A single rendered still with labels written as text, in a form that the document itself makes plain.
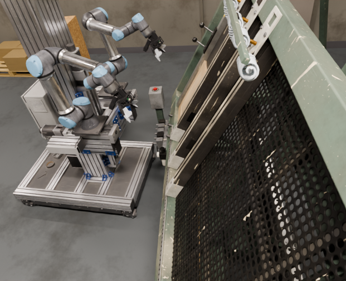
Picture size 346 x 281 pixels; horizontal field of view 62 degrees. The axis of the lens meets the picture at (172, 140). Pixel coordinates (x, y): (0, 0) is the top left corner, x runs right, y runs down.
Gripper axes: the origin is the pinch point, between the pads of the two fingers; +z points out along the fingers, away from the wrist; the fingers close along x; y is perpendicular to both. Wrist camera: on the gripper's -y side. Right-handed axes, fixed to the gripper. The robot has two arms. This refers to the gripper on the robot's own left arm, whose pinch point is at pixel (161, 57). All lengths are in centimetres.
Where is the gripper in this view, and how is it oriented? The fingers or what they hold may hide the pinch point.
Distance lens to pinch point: 232.0
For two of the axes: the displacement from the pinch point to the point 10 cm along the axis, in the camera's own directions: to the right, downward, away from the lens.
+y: 8.0, -2.9, -5.3
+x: 2.2, -6.8, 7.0
